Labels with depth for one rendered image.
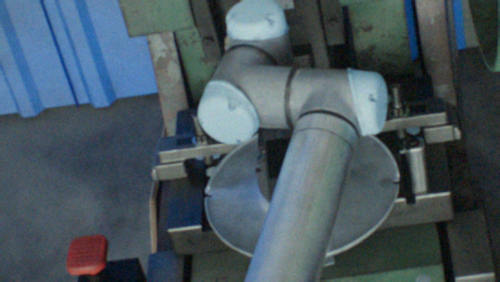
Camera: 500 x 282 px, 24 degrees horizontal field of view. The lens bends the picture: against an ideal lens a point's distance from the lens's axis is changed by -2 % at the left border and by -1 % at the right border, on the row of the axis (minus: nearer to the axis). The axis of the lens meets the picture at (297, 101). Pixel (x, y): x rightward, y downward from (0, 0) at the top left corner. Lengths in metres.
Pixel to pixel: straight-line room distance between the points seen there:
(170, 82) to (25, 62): 1.19
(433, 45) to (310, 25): 0.46
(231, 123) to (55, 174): 1.81
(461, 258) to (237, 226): 0.35
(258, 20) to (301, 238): 0.33
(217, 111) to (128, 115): 1.90
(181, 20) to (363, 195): 0.37
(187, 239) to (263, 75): 0.54
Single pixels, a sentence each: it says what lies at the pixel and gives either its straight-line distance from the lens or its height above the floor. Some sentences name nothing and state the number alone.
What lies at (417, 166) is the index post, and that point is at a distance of 1.82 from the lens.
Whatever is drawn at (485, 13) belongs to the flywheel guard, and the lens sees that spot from 1.83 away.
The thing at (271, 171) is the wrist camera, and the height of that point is 0.94.
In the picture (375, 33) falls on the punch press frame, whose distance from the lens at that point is 2.05.
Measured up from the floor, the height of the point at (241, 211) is 0.79.
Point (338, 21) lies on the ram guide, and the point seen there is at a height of 1.03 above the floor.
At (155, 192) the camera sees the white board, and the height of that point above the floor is 0.58.
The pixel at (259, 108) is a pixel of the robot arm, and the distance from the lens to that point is 1.43.
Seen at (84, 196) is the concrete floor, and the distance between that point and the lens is 3.11.
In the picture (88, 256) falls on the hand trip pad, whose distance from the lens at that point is 1.82.
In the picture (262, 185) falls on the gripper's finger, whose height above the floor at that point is 0.88.
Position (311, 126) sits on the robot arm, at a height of 1.12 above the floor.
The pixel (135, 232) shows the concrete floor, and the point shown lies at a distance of 2.96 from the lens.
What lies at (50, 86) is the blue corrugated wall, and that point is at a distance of 3.36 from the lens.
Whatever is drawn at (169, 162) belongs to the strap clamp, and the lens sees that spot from 1.97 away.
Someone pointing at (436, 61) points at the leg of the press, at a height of 0.68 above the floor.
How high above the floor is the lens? 1.98
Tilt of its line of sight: 38 degrees down
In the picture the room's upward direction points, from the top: 12 degrees counter-clockwise
